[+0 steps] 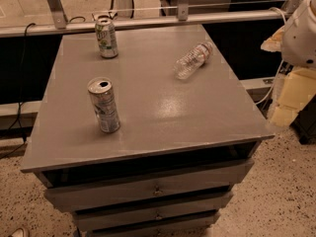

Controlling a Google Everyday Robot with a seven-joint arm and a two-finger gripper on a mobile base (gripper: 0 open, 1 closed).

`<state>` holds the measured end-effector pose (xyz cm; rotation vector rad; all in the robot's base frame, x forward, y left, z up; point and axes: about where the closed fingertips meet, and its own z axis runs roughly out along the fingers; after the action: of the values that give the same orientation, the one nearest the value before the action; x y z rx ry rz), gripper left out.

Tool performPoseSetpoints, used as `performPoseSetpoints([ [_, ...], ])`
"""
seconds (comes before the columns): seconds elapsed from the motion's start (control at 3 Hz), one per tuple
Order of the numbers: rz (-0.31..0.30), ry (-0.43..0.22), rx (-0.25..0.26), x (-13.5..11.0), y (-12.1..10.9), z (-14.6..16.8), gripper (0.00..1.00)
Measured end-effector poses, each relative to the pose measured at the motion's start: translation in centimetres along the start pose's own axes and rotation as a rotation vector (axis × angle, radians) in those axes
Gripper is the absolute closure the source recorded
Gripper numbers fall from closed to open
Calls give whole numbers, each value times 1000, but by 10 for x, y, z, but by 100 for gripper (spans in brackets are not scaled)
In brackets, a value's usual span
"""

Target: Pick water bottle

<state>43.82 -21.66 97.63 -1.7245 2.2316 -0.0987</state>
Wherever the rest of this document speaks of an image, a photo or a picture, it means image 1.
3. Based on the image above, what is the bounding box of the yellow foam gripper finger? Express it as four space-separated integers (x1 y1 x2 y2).
270 67 316 127
261 27 284 52

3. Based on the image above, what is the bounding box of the clear plastic water bottle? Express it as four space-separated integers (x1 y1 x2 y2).
174 41 213 80

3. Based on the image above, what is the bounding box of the low grey ledge beam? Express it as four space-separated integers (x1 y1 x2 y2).
241 77 275 102

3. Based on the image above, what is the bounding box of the grey drawer cabinet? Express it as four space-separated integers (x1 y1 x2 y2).
20 24 277 237

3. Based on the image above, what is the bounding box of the top grey drawer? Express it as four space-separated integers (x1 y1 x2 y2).
44 158 254 212

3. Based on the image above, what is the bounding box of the grey drawer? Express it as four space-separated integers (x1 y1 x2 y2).
89 210 219 237
73 192 233 231
44 158 254 212

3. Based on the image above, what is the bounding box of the middle grey drawer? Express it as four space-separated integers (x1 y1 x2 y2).
73 192 233 231

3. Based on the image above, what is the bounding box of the green soda can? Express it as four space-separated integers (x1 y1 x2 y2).
95 17 119 58

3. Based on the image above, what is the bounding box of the silver soda can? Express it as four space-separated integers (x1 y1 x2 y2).
87 77 120 133

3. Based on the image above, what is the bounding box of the bottom grey drawer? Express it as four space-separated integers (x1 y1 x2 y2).
89 210 219 237

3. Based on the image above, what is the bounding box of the shoe tip on floor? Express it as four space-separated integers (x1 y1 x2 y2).
9 227 30 237

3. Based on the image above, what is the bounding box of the white cable on right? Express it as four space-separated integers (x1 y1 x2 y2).
255 6 288 107

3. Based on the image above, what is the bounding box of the metal frame rail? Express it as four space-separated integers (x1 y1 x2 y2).
1 0 302 38

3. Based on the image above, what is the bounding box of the black cable on left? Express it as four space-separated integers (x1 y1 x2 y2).
0 22 38 160

